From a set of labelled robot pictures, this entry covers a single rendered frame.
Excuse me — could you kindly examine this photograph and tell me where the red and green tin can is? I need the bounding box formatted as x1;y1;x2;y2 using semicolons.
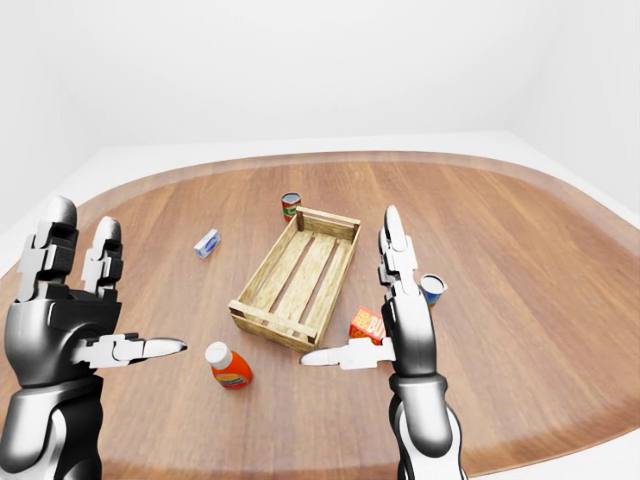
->
281;192;302;223

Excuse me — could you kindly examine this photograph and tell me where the red and yellow butter box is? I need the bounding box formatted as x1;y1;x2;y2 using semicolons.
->
348;305;386;346

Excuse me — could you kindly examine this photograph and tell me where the blue and white small box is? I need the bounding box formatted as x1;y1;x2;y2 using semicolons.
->
193;228;223;261

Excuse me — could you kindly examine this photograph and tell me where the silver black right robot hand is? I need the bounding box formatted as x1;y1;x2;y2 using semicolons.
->
298;204;439;380

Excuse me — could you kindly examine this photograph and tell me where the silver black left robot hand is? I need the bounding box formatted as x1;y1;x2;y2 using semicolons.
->
1;195;189;390

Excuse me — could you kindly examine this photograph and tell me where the orange bottle with white cap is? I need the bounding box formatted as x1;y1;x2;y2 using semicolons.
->
204;341;253;391

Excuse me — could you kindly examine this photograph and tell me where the wooden slat tray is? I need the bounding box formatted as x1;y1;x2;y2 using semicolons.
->
228;205;363;354

